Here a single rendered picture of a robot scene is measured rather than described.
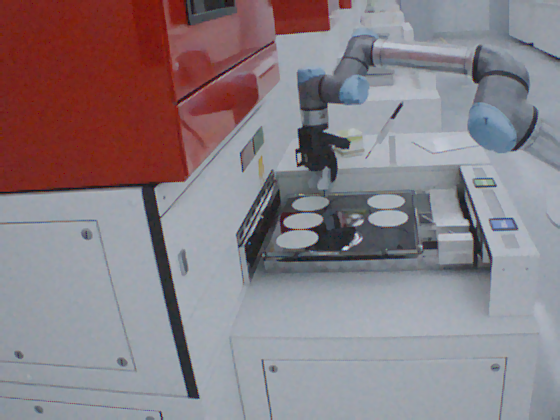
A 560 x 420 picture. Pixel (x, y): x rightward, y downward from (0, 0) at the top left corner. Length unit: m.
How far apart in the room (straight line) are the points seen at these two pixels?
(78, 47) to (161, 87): 0.14
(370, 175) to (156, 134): 0.92
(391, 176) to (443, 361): 0.64
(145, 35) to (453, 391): 0.90
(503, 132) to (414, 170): 0.45
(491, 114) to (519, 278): 0.35
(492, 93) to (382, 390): 0.68
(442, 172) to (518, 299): 0.57
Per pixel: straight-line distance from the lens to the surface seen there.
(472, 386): 1.24
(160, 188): 0.87
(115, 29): 0.83
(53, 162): 0.93
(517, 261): 1.16
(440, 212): 1.54
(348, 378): 1.22
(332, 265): 1.38
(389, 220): 1.45
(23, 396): 1.25
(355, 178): 1.65
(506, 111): 1.28
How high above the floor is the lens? 1.48
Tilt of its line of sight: 22 degrees down
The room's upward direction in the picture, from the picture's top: 7 degrees counter-clockwise
